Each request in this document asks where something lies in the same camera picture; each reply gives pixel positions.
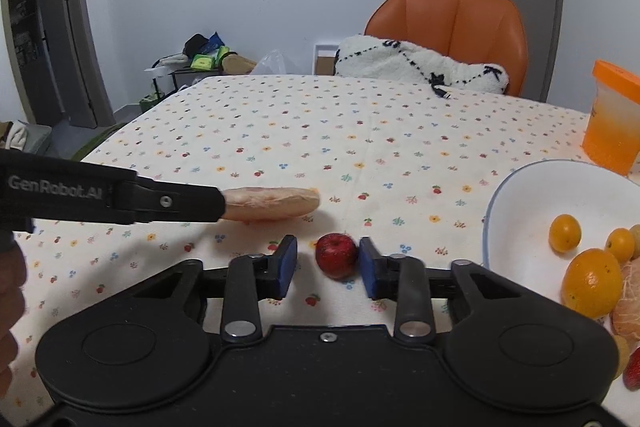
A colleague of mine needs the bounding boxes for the black metal shelf rack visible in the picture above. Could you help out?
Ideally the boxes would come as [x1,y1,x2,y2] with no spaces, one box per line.
[143,66,222,100]

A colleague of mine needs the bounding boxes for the green shopping bag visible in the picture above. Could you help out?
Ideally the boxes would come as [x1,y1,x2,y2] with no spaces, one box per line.
[139,92,164,113]

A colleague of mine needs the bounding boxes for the dark side doorway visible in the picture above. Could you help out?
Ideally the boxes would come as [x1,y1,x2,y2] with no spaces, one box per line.
[1,0,115,129]

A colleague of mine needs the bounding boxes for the white plate blue rim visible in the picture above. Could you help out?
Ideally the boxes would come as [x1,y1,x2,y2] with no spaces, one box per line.
[483,159,639,303]

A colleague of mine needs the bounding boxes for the orange lidded plastic cup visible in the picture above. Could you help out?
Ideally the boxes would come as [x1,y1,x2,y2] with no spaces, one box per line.
[582,60,640,176]

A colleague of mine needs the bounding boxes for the clear plastic bag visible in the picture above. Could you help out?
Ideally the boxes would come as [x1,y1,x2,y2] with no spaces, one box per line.
[250,50,288,76]

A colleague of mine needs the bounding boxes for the white framed cardboard box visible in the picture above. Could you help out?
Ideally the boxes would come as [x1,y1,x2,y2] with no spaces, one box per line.
[312,42,340,76]

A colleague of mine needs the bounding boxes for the green packets on shelf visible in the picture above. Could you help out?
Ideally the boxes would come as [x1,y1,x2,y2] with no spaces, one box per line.
[182,32,231,72]

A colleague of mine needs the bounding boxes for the orange leather chair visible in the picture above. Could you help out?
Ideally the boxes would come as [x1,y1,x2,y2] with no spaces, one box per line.
[364,0,528,96]

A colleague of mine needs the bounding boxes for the floral cream tablecloth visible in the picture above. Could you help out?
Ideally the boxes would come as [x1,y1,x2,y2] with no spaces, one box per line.
[1,77,639,426]

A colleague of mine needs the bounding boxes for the small yellow fruit in plate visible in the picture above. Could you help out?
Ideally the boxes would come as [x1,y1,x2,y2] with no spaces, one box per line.
[613,335,630,378]

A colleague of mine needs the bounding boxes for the small orange kumquat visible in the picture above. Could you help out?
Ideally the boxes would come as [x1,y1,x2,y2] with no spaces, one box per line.
[604,228,636,265]

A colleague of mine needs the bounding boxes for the small red fruit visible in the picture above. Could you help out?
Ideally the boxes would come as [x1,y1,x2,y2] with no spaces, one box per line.
[314,233,359,280]
[623,348,640,391]

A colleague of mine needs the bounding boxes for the small red fruit by plate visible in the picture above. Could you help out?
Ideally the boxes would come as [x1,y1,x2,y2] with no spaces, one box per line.
[623,348,640,391]

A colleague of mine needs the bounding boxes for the white black fluffy cushion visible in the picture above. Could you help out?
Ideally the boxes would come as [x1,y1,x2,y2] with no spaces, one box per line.
[334,35,509,98]

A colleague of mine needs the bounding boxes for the large orange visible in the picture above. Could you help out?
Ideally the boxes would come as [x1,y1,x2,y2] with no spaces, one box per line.
[561,248,624,320]
[611,259,640,343]

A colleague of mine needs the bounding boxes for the small yellow kumquat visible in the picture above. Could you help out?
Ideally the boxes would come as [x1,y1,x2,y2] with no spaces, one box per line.
[548,213,582,254]

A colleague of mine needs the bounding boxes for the person's left hand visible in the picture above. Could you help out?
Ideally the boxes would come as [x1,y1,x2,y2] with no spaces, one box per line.
[0,239,27,398]

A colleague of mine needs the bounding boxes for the greenish brown round fruit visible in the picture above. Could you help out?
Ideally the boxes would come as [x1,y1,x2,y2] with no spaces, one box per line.
[629,225,640,259]

